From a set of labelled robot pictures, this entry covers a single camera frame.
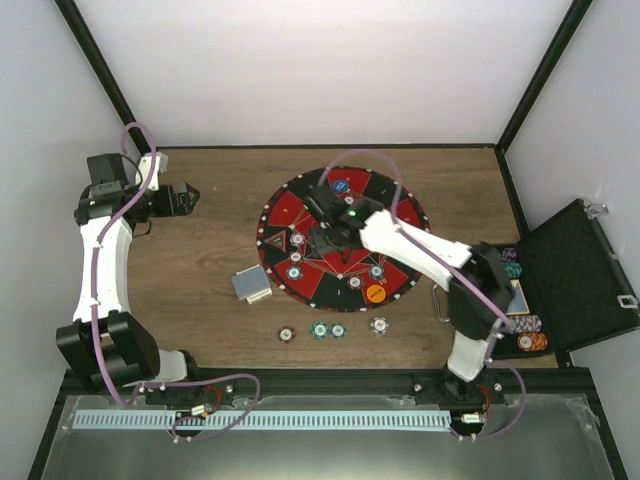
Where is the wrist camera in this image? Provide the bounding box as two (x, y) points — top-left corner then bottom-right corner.
(303, 183), (342, 223)
(135, 152), (168, 191)

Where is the brown poker chip stack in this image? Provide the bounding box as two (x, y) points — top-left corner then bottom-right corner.
(278, 326), (296, 343)

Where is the light blue slotted cable duct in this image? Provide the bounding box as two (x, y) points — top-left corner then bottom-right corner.
(72, 410), (451, 432)

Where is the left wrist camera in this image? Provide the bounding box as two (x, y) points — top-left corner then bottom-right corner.
(135, 152), (168, 191)

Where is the black poker set case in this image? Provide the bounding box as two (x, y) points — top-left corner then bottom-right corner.
(493, 199), (639, 363)

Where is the black aluminium frame rail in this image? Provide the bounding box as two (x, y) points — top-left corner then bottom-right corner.
(60, 367), (595, 398)

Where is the teal poker chip stack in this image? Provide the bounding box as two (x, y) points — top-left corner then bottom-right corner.
(310, 322), (330, 339)

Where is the orange round blind button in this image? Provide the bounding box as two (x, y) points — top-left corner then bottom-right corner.
(365, 284), (387, 304)

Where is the teal chip row in case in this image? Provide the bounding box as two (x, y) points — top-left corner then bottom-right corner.
(504, 262), (523, 279)

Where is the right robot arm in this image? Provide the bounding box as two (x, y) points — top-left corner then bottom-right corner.
(304, 188), (515, 403)

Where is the purple cable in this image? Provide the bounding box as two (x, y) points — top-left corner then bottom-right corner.
(91, 122), (262, 445)
(319, 149), (526, 444)

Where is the orange chip row in case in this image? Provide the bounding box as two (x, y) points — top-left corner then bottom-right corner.
(517, 332), (548, 352)

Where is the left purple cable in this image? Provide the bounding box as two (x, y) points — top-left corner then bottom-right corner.
(91, 122), (262, 445)

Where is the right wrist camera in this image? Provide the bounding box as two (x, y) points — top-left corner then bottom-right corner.
(303, 183), (342, 223)

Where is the grey chip row in case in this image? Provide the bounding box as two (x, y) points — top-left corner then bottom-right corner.
(509, 315), (542, 334)

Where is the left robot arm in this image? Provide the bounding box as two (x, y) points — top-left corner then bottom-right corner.
(56, 152), (205, 404)

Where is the round red black poker mat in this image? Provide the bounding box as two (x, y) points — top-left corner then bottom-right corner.
(256, 168), (421, 313)

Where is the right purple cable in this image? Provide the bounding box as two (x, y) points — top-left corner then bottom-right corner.
(319, 149), (526, 444)

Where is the blue playing card deck box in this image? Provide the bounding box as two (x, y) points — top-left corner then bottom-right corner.
(231, 265), (272, 304)

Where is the blue round blind button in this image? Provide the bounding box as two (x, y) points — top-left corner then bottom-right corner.
(332, 179), (350, 195)

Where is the purple white poker chip stack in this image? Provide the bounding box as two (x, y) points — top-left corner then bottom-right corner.
(370, 316), (389, 336)

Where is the card deck in case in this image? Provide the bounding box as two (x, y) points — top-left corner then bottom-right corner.
(507, 279), (530, 316)

